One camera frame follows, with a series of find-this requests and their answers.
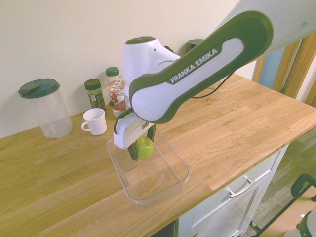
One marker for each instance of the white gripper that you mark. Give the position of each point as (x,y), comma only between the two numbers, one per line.
(128,133)

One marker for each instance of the green apple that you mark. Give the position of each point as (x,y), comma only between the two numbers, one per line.
(145,149)

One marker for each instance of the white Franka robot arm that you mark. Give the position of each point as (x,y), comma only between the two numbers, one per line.
(197,74)

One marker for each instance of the clear plastic container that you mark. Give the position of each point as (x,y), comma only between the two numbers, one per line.
(153,182)

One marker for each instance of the small red capped bottle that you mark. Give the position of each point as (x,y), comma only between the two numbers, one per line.
(119,107)

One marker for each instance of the white mug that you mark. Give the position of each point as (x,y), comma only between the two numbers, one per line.
(95,122)

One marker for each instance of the yogurt cup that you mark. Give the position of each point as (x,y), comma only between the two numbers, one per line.
(116,93)

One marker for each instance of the spice jar dark lid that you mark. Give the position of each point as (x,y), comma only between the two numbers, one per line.
(93,96)

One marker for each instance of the clear bottle green cap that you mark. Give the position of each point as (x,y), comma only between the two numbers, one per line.
(113,74)

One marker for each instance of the white drawer front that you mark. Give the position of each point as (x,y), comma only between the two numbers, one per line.
(217,209)

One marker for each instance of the clear pitcher dark lid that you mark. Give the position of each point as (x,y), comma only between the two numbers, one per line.
(49,111)

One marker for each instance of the white kitchen cabinet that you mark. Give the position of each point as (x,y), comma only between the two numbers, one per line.
(276,163)

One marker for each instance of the black stand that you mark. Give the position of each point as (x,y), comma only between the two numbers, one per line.
(300,185)

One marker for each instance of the white device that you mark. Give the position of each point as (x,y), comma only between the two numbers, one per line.
(307,227)

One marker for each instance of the wooden door frame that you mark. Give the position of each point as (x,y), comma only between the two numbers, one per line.
(293,64)

